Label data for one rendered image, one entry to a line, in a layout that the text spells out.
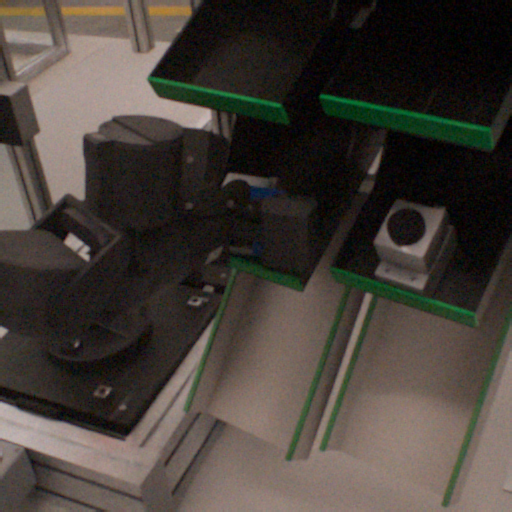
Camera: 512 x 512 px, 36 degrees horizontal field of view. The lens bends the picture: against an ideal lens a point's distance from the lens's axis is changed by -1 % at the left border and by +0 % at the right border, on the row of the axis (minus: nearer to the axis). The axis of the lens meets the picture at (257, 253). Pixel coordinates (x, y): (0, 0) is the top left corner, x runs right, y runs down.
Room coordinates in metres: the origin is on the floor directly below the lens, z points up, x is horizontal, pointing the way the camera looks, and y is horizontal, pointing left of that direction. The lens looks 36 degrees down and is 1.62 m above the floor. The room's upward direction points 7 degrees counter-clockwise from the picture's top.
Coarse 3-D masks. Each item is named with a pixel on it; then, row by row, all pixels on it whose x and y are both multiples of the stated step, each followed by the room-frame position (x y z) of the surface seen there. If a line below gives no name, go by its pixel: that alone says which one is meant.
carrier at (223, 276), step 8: (208, 264) 0.90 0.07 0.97; (208, 272) 0.88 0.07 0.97; (216, 272) 0.88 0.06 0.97; (224, 272) 0.87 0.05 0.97; (208, 280) 0.86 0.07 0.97; (216, 280) 0.86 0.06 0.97; (224, 280) 0.86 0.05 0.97; (200, 288) 0.86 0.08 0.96; (216, 288) 0.85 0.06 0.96; (224, 288) 0.84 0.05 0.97
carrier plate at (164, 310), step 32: (192, 288) 0.85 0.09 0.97; (160, 320) 0.79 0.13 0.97; (192, 320) 0.78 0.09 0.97; (0, 352) 0.76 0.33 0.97; (32, 352) 0.76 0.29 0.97; (160, 352) 0.73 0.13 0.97; (0, 384) 0.70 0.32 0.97; (32, 384) 0.70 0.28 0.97; (64, 384) 0.69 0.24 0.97; (96, 384) 0.69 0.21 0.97; (128, 384) 0.68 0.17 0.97; (160, 384) 0.68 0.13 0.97; (96, 416) 0.64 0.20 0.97; (128, 416) 0.63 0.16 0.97
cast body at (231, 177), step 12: (228, 180) 0.61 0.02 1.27; (240, 180) 0.59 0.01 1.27; (252, 180) 0.60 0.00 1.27; (264, 180) 0.60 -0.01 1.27; (276, 180) 0.64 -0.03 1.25; (228, 192) 0.59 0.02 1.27; (240, 192) 0.58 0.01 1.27; (240, 204) 0.57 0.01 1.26; (240, 216) 0.57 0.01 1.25; (240, 252) 0.57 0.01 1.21
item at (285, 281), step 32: (352, 32) 0.78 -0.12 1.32; (256, 128) 0.72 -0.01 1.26; (288, 128) 0.72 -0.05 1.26; (320, 128) 0.70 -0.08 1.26; (352, 128) 0.62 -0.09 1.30; (256, 160) 0.69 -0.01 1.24; (288, 160) 0.68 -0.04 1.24; (320, 160) 0.66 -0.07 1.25; (352, 160) 0.61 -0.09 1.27; (288, 192) 0.64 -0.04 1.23; (320, 192) 0.63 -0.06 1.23; (352, 192) 0.61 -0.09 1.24; (320, 224) 0.60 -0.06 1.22; (320, 256) 0.57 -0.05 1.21
